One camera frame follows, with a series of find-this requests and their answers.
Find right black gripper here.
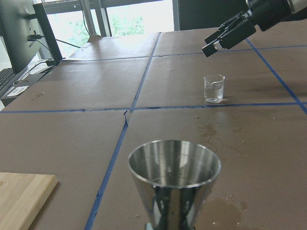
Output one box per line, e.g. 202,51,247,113
202,0,294,57

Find steel jigger measuring cup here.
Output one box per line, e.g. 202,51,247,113
128,140,222,230

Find black monitor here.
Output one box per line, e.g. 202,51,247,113
0,0,40,74

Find black keyboard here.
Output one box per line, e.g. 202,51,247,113
0,68,15,90

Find bamboo cutting board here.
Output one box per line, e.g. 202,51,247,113
0,172,58,230

